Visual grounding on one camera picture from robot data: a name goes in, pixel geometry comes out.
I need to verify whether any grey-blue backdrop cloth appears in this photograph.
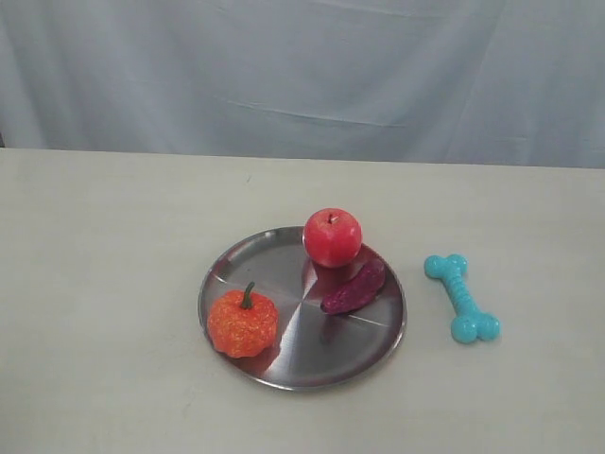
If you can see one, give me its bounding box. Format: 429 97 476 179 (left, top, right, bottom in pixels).
1 1 604 167

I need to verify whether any round stainless steel plate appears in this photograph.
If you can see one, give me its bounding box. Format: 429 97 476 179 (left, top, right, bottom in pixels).
198 226 407 391

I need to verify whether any purple sweet potato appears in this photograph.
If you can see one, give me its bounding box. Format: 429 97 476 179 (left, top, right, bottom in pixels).
320 258 386 315

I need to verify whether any red apple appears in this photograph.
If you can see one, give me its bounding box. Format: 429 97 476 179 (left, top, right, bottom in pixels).
302 208 363 269

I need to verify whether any orange toy pumpkin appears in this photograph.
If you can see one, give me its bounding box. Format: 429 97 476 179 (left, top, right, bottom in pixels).
206 282 279 358

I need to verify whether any teal toy bone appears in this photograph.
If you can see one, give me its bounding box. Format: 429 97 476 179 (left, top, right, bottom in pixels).
423 253 500 344

